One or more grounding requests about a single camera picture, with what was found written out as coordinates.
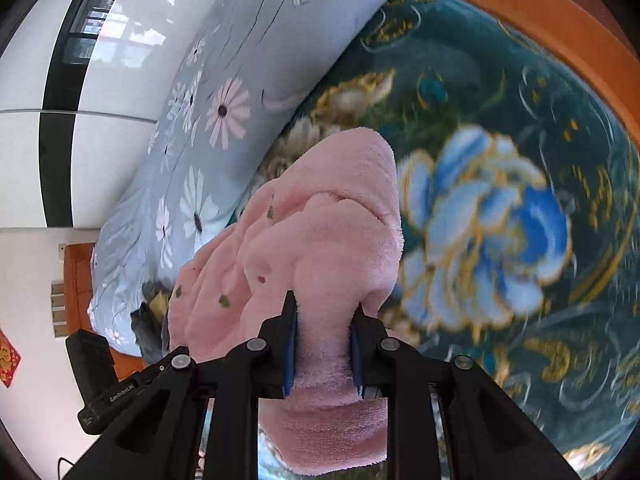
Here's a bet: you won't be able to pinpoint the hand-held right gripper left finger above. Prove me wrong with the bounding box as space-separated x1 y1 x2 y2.
60 290 301 480

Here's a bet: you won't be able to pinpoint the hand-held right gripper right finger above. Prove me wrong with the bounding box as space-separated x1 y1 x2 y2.
350 306 583 480

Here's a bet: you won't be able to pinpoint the pink floral fleece pants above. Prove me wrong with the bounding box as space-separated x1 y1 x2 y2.
161 127 405 476

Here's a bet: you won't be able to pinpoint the dark grey garment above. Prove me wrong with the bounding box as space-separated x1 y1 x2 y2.
130 280 173 363

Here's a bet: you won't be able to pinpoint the olive yellow garment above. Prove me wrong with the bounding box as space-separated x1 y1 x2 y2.
147 292 173 321

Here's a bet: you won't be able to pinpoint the light blue daisy quilt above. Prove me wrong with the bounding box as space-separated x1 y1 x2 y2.
87 0 426 358

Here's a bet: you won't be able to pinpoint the white glossy wardrobe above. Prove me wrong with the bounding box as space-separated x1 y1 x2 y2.
0 0 241 231

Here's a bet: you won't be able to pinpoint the teal floral blanket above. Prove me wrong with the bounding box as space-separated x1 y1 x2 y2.
227 0 640 471

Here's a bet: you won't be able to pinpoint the wooden bed footboard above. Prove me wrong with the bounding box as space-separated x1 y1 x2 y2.
407 0 640 161

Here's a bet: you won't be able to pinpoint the grey wall switch panel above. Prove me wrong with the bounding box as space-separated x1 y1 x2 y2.
50 281 69 339

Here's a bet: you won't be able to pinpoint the red wall decoration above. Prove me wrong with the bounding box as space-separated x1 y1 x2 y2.
0 330 22 388

